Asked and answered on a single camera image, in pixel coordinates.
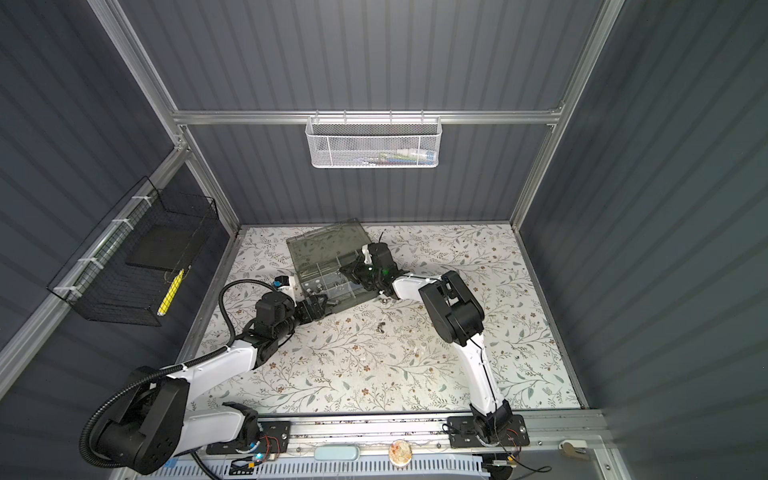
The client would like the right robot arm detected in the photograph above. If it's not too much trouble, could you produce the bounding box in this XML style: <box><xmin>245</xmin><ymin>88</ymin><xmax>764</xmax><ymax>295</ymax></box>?
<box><xmin>339</xmin><ymin>242</ymin><xmax>513</xmax><ymax>437</ymax></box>

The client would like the black corrugated cable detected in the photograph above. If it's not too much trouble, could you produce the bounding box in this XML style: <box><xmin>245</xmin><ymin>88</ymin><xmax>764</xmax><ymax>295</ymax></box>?
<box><xmin>79</xmin><ymin>278</ymin><xmax>280</xmax><ymax>469</ymax></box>

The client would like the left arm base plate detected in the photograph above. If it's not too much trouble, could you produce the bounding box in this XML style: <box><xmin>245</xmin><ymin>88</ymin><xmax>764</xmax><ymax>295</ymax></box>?
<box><xmin>205</xmin><ymin>421</ymin><xmax>291</xmax><ymax>456</ymax></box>

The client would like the floral table mat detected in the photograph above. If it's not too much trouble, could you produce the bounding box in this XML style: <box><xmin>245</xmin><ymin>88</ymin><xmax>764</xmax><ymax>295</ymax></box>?
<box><xmin>195</xmin><ymin>223</ymin><xmax>580</xmax><ymax>414</ymax></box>

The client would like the grey compartment organizer box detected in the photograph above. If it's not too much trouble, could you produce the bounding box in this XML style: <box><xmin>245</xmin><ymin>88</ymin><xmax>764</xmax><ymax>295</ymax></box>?
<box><xmin>286</xmin><ymin>219</ymin><xmax>377</xmax><ymax>315</ymax></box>

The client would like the black wire basket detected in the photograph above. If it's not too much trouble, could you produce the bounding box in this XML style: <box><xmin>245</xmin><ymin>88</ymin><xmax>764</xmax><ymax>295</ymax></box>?
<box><xmin>47</xmin><ymin>178</ymin><xmax>219</xmax><ymax>327</ymax></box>

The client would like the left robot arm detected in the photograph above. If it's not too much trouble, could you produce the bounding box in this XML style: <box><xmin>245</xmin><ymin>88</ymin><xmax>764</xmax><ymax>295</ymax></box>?
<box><xmin>78</xmin><ymin>291</ymin><xmax>328</xmax><ymax>474</ymax></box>

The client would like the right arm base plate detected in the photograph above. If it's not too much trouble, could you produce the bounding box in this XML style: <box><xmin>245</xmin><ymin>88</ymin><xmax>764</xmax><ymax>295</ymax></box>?
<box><xmin>442</xmin><ymin>414</ymin><xmax>530</xmax><ymax>449</ymax></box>

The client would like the white wire mesh basket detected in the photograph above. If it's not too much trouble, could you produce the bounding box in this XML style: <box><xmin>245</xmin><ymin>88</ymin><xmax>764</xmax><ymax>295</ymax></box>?
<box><xmin>305</xmin><ymin>118</ymin><xmax>443</xmax><ymax>169</ymax></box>

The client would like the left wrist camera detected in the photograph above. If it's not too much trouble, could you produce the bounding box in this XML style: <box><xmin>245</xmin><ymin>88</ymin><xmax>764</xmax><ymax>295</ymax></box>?
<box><xmin>273</xmin><ymin>275</ymin><xmax>296</xmax><ymax>301</ymax></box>

